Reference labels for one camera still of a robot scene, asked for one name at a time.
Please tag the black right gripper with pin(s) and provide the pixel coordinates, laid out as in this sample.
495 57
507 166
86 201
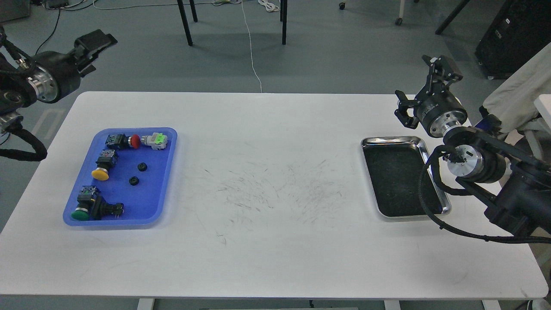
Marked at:
441 110

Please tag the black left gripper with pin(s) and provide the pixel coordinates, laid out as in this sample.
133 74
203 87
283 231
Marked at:
57 75

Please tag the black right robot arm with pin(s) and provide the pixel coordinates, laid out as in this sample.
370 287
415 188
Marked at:
513 185

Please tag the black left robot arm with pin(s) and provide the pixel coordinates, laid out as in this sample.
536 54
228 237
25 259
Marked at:
16 93

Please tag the silver metal tray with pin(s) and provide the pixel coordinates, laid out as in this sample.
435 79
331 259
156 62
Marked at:
400 184

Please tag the blue plastic tray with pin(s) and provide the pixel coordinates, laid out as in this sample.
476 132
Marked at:
144 202

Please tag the beige fabric cover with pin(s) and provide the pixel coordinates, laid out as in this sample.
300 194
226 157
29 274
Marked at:
513 102

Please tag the black equipment case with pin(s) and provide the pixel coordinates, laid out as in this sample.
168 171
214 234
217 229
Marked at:
518 32

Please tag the red push button switch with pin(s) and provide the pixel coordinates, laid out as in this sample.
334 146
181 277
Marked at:
121 142

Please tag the yellow push button switch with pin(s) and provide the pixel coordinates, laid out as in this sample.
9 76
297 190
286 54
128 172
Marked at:
106 160

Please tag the green and white switch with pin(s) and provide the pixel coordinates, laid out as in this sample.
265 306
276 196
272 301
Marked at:
157 141

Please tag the green push button switch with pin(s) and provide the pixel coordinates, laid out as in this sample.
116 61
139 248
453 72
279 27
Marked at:
88 200

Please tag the black switch block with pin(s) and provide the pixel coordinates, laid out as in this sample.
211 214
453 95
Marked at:
106 209

